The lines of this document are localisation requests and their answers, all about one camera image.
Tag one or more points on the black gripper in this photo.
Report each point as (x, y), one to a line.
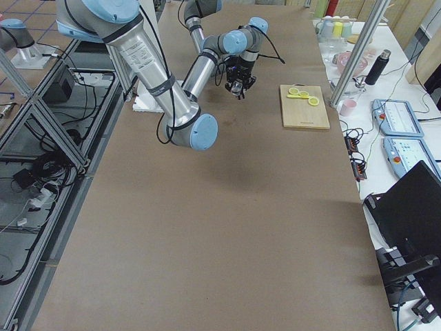
(246, 65)

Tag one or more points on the clear glass shaker cup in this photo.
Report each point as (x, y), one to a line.
(237, 88)

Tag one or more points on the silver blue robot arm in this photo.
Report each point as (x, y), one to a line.
(241, 27)
(120, 24)

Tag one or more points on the pink plastic cup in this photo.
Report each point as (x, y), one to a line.
(347, 107)

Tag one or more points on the yellow cup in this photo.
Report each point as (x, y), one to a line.
(337, 29)

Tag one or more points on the wooden cutting board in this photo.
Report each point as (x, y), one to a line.
(298, 114)

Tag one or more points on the lemon slice far end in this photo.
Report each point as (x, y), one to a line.
(313, 101)

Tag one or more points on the black water bottle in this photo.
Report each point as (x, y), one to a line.
(378, 67)

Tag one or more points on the upper teach pendant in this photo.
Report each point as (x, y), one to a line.
(396, 118)

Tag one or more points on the teach pendant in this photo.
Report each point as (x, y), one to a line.
(405, 152)
(396, 118)

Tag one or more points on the lower teach pendant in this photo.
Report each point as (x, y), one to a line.
(405, 152)

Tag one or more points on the black monitor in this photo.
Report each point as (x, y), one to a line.
(408, 218)

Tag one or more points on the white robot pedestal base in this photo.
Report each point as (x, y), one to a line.
(144, 101)

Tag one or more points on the aluminium frame post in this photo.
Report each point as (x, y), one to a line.
(368, 30)

